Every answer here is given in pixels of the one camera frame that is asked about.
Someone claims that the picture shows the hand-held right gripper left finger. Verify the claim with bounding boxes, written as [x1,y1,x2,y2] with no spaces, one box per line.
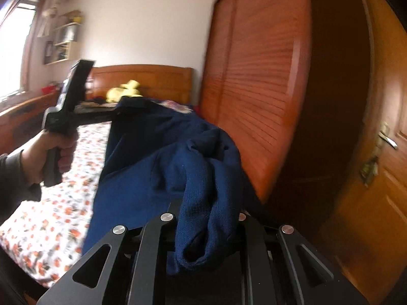
[38,199,183,305]

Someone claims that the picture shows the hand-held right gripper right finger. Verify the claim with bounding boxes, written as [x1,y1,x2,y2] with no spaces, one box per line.
[229,211,371,305]

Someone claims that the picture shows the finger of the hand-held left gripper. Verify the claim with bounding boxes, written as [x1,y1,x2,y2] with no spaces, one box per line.
[75,103,120,124]

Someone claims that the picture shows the navy blue blazer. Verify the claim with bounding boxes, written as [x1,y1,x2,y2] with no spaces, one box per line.
[82,97,280,277]

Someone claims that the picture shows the person's left forearm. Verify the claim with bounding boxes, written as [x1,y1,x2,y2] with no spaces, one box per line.
[0,152,42,226]

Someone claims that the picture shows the person's left hand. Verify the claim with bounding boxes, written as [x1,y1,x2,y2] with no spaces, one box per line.
[20,130,78,185]

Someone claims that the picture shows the yellow plush toy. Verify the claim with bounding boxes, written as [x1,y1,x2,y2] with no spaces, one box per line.
[106,80,142,104]

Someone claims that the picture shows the wooden bed headboard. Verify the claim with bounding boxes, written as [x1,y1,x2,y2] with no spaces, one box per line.
[84,64,194,105]

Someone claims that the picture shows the window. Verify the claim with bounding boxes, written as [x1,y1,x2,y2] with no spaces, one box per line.
[0,0,48,102]

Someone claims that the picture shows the floral quilt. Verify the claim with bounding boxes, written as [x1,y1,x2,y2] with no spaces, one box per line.
[156,99,195,115]

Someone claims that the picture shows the tied beige curtain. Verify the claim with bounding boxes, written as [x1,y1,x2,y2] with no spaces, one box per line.
[37,0,62,38]

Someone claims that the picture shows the bed with orange-print sheet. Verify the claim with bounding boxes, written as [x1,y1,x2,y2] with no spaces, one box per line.
[0,122,112,288]

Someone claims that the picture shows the wooden door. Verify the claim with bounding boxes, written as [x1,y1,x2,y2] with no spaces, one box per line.
[318,0,407,305]

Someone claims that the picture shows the wooden louvered wardrobe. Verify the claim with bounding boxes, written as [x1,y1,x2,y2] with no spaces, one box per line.
[199,0,372,226]

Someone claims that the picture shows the white wall shelves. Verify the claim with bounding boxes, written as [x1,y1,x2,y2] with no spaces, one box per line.
[44,9,84,66]

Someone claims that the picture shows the metal door handle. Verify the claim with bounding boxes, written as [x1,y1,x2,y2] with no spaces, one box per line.
[377,122,399,150]

